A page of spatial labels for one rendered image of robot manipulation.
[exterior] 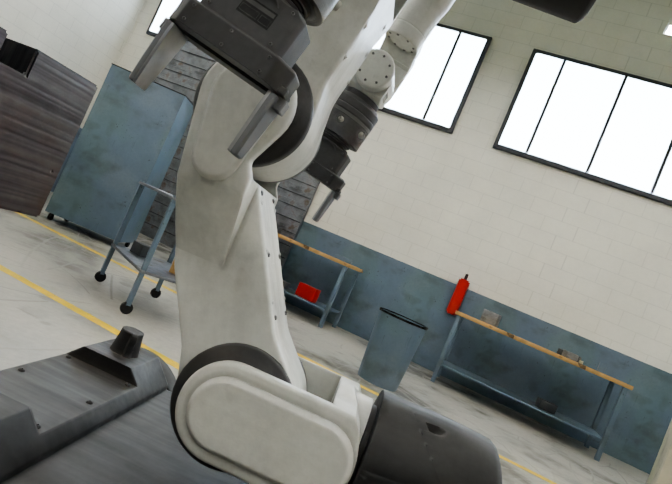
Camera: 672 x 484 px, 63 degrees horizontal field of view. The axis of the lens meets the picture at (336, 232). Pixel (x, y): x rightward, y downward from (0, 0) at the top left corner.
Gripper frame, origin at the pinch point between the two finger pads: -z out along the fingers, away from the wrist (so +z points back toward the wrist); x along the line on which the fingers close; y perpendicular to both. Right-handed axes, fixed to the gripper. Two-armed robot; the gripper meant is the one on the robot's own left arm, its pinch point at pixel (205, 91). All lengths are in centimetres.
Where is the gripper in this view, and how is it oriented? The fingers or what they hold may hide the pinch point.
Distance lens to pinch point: 49.9
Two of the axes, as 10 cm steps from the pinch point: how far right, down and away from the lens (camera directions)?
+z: 5.9, -8.1, 0.4
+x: -8.1, -5.8, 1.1
